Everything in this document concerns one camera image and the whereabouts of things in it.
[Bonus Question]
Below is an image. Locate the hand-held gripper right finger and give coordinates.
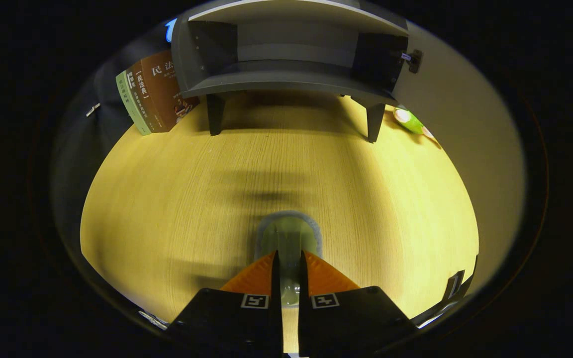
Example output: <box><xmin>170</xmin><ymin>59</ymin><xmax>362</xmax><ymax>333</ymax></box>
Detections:
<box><xmin>298</xmin><ymin>250</ymin><xmax>419</xmax><ymax>358</ymax></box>

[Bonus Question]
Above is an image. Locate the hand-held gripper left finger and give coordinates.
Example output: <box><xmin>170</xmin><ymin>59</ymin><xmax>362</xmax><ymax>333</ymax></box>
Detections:
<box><xmin>166</xmin><ymin>250</ymin><xmax>284</xmax><ymax>358</ymax></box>

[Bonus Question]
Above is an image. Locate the green round container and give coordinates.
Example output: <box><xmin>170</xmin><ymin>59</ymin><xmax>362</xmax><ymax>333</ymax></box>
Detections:
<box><xmin>256</xmin><ymin>210</ymin><xmax>323</xmax><ymax>309</ymax></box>

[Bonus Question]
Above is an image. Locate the green plush toy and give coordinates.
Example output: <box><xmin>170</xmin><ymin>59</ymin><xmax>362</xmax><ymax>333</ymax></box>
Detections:
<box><xmin>393</xmin><ymin>107</ymin><xmax>436</xmax><ymax>140</ymax></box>

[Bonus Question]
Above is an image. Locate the thin brown book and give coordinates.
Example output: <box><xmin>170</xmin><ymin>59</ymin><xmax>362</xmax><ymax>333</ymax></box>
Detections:
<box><xmin>126</xmin><ymin>61</ymin><xmax>168</xmax><ymax>134</ymax></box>

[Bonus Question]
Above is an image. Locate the thick brown book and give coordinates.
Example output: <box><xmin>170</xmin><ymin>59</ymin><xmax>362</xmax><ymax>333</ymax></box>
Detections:
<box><xmin>140</xmin><ymin>49</ymin><xmax>200</xmax><ymax>132</ymax></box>

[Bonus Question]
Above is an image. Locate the black door hinge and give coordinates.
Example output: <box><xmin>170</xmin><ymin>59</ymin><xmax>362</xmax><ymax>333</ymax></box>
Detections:
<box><xmin>401</xmin><ymin>49</ymin><xmax>424</xmax><ymax>74</ymax></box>

